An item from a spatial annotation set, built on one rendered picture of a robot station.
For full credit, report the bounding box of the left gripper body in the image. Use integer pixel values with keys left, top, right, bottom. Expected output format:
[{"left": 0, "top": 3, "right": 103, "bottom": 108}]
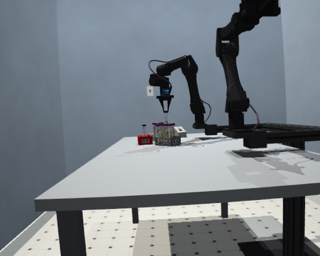
[{"left": 244, "top": 0, "right": 281, "bottom": 20}]

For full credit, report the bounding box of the red rack with round wells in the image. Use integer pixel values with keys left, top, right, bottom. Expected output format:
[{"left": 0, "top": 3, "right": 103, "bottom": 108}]
[{"left": 137, "top": 135, "right": 153, "bottom": 145}]

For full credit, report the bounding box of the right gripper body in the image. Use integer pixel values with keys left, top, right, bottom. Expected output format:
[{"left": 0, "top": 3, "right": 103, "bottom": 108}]
[{"left": 156, "top": 86, "right": 174, "bottom": 101}]

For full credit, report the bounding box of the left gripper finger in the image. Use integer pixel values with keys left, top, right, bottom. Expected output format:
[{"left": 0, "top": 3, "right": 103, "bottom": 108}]
[
  {"left": 257, "top": 0, "right": 273, "bottom": 14},
  {"left": 266, "top": 0, "right": 275, "bottom": 14}
]

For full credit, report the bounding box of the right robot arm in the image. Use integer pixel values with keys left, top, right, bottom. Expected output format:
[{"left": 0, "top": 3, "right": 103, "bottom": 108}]
[{"left": 149, "top": 55, "right": 207, "bottom": 126}]

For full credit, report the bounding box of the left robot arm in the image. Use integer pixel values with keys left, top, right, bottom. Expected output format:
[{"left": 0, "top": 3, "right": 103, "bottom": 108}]
[{"left": 216, "top": 0, "right": 259, "bottom": 133}]

